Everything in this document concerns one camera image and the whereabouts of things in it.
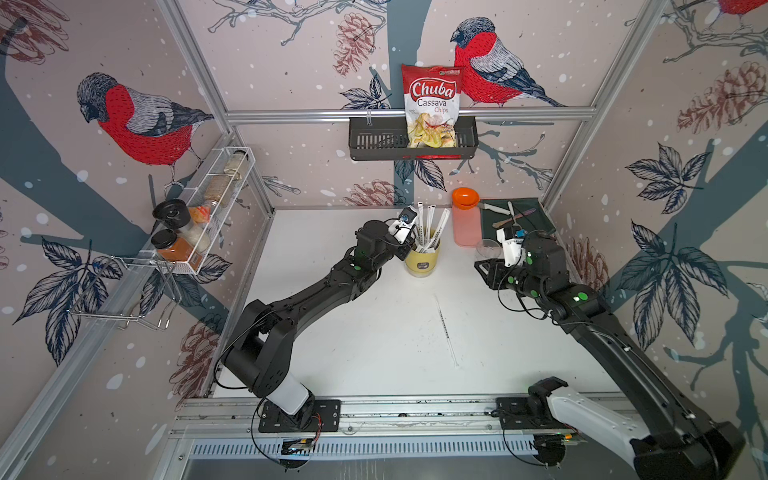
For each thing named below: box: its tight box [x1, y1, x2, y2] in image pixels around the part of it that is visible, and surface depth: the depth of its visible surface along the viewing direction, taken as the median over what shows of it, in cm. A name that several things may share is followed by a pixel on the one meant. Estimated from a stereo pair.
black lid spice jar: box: [152, 199, 192, 230], surface depth 63 cm
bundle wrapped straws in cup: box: [413, 201, 450, 254], surface depth 94 cm
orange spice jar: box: [151, 229, 202, 270], surface depth 62 cm
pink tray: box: [452, 204, 482, 247], surface depth 119 cm
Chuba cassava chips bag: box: [401, 64, 463, 149], surface depth 85 cm
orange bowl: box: [452, 187, 480, 210], surface depth 121 cm
